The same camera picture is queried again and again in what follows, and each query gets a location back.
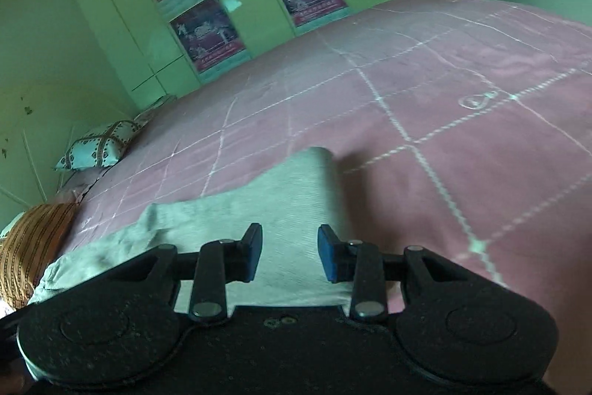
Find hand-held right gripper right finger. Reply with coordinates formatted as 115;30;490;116
317;224;463;324

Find orange striped pillow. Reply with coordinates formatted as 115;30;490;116
0;203;79;311

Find white glossy wardrobe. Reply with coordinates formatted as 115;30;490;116
44;0;412;111

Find cream bed headboard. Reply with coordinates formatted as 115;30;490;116
0;87;139;234

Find teal patterned pillow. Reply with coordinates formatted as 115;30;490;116
54;120;147;172

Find grey pants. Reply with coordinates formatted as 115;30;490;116
28;146;355;317

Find pink pillow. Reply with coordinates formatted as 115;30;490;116
56;166;112;205

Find pink quilted bedspread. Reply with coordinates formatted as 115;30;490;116
46;0;592;382

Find white dotted pillow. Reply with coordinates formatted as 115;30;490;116
0;211;27;239

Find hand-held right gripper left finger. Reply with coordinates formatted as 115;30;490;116
111;223;263;324

